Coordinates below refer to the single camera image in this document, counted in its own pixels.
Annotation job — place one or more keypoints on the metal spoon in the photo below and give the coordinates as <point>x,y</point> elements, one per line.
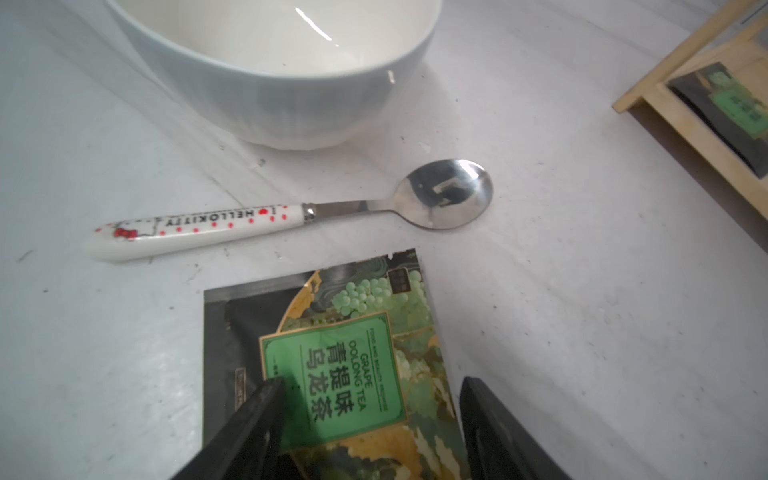
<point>439,195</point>

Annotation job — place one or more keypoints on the green tea bag two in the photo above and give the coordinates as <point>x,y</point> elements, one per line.
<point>729,108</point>

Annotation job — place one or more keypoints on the white bowl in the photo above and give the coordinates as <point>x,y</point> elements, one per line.
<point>288,75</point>

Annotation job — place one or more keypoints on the green tea bag one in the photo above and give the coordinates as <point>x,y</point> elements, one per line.
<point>356,344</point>

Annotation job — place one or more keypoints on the wooden two-tier shelf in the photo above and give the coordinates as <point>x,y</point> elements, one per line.
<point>744,56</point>

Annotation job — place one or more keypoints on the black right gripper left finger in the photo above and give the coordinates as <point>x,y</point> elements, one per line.
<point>248,445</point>

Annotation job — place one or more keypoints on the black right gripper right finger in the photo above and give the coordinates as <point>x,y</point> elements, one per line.
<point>498,445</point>

